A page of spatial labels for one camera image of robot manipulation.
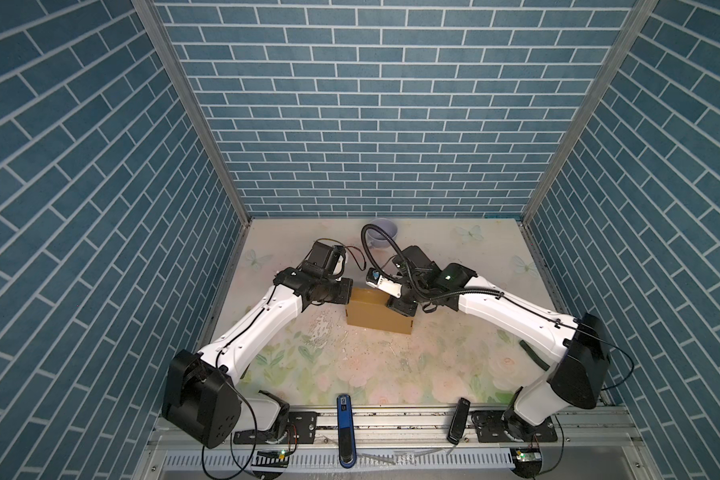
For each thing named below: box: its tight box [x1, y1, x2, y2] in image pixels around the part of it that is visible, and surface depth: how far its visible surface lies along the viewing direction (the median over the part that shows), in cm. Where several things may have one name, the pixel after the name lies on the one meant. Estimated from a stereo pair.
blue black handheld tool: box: [337, 394, 357, 469], surface depth 75 cm
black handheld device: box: [446, 397, 471, 445], surface depth 77 cm
